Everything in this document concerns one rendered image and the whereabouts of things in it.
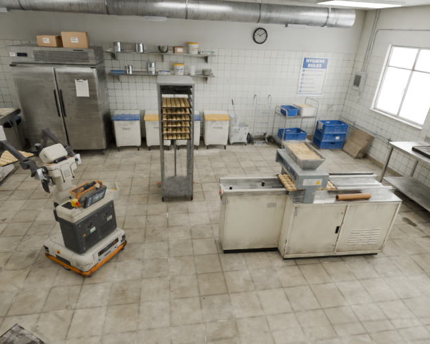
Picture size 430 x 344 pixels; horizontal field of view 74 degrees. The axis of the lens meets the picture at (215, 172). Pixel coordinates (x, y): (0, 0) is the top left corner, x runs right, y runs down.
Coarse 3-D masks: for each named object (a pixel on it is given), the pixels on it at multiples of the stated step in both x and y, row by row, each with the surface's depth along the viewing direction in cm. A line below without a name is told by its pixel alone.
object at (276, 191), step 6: (366, 186) 334; (372, 186) 335; (378, 186) 335; (384, 186) 336; (390, 186) 337; (228, 192) 311; (234, 192) 312; (240, 192) 313; (246, 192) 314; (252, 192) 315; (258, 192) 316; (264, 192) 317; (270, 192) 318; (276, 192) 319; (282, 192) 320; (288, 192) 321
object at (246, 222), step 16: (224, 208) 326; (240, 208) 321; (256, 208) 324; (272, 208) 327; (224, 224) 329; (240, 224) 331; (256, 224) 334; (272, 224) 337; (224, 240) 339; (240, 240) 342; (256, 240) 345; (272, 240) 348
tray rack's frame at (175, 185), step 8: (160, 80) 383; (168, 80) 386; (176, 80) 389; (184, 80) 392; (168, 176) 496; (176, 176) 497; (184, 176) 499; (168, 184) 470; (176, 184) 471; (184, 184) 473; (168, 192) 447; (176, 192) 448; (184, 192) 449
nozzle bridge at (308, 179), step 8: (280, 152) 342; (280, 160) 353; (288, 160) 321; (296, 168) 304; (320, 168) 307; (296, 176) 315; (304, 176) 290; (312, 176) 291; (320, 176) 292; (328, 176) 294; (296, 184) 295; (304, 184) 294; (312, 184) 296; (320, 184) 297; (304, 192) 300; (312, 192) 300; (304, 200) 303; (312, 200) 305
